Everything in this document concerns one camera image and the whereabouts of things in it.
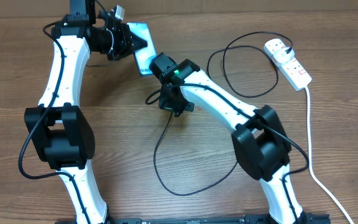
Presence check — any white charger plug adapter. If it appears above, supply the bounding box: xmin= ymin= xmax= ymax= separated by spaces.
xmin=273 ymin=47 xmax=295 ymax=65

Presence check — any blue Galaxy smartphone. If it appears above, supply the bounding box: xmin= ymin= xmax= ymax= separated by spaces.
xmin=127 ymin=22 xmax=157 ymax=76

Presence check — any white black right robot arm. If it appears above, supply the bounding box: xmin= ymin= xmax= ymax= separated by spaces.
xmin=149 ymin=53 xmax=306 ymax=223

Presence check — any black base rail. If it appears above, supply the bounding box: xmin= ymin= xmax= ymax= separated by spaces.
xmin=54 ymin=213 xmax=332 ymax=224

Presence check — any white power strip cord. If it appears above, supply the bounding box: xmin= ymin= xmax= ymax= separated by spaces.
xmin=304 ymin=86 xmax=356 ymax=224

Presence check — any white power strip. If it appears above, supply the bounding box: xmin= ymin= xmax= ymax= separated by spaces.
xmin=264 ymin=39 xmax=312 ymax=91

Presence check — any black USB charging cable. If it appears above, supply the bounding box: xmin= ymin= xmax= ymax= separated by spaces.
xmin=152 ymin=30 xmax=294 ymax=197

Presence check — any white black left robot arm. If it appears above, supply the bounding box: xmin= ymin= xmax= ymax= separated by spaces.
xmin=18 ymin=1 xmax=147 ymax=223

